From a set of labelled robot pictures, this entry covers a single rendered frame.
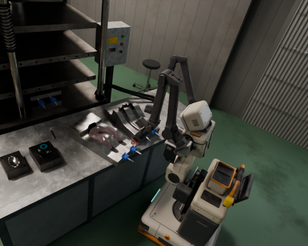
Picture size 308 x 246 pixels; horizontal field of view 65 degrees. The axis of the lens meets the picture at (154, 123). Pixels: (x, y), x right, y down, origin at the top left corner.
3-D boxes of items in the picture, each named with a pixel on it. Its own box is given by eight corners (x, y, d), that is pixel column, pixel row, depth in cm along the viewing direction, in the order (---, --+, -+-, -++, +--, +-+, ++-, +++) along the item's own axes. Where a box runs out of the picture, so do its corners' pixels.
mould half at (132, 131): (158, 135, 222) (161, 124, 214) (136, 145, 206) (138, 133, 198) (125, 106, 247) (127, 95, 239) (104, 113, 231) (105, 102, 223)
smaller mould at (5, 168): (29, 171, 165) (28, 166, 162) (8, 180, 157) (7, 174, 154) (20, 155, 174) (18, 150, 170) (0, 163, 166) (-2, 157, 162)
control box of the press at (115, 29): (117, 136, 327) (132, 27, 238) (98, 144, 309) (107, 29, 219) (108, 127, 339) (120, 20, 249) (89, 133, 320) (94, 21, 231)
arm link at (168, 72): (179, 78, 132) (186, 72, 140) (157, 72, 137) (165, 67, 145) (171, 141, 157) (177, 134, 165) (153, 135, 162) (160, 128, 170)
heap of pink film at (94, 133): (123, 139, 200) (124, 132, 195) (109, 151, 187) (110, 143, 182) (99, 125, 208) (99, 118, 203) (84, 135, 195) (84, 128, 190)
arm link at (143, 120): (152, 129, 160) (158, 123, 167) (141, 116, 160) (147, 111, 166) (143, 137, 168) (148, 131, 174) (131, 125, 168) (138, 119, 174)
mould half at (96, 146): (136, 149, 202) (138, 139, 196) (117, 167, 183) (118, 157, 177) (91, 122, 217) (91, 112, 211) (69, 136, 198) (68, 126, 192)
